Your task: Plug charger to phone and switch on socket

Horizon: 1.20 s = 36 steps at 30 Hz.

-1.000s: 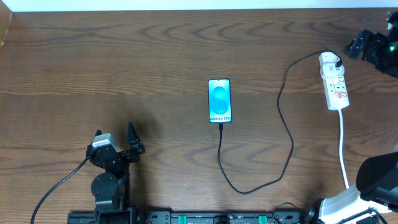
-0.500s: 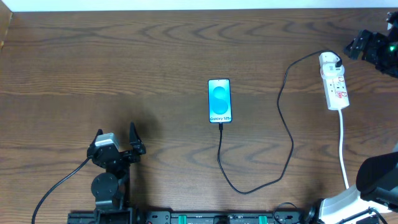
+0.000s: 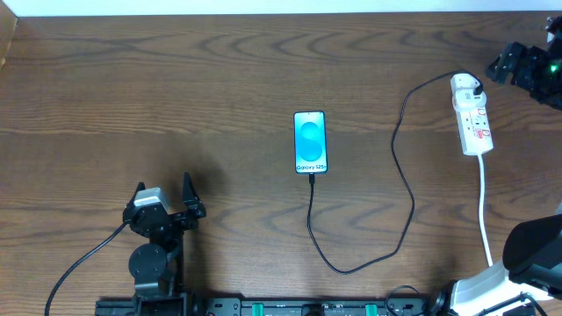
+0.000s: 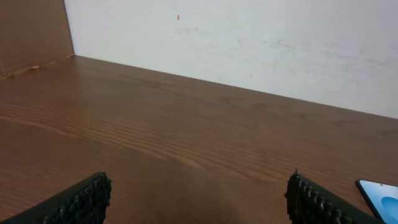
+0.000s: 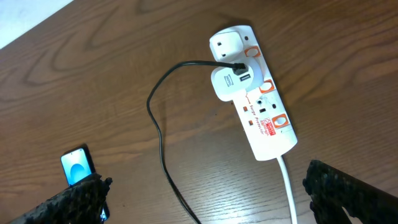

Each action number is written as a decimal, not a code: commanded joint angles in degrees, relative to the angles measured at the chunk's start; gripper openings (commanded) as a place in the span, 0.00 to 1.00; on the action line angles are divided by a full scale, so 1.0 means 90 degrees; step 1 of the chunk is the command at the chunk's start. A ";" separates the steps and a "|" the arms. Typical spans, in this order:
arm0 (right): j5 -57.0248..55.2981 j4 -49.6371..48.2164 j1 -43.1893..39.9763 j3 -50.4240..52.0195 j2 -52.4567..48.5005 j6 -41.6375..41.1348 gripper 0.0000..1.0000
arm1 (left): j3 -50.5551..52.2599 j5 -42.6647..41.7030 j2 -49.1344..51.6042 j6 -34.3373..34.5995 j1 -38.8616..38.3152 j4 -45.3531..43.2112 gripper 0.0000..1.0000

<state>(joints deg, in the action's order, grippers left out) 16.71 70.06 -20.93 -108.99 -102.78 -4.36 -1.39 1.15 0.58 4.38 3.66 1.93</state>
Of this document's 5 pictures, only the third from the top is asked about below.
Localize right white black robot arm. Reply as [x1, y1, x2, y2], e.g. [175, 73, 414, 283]
[428, 40, 561, 315]

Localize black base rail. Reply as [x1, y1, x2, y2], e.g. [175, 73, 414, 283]
[94, 298, 430, 316]

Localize white power strip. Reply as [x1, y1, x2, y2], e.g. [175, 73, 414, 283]
[451, 93, 494, 156]

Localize black charger cable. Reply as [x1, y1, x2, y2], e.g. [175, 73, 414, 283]
[306, 69, 485, 276]

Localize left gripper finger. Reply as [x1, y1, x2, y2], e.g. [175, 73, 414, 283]
[182, 172, 205, 211]
[132, 182, 146, 200]

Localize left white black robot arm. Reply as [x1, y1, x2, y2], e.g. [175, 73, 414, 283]
[123, 173, 206, 315]

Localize blue Galaxy smartphone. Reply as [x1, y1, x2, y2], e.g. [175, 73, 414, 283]
[293, 111, 328, 174]

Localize white charger plug adapter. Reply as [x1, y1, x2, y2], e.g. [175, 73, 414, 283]
[450, 72, 485, 102]

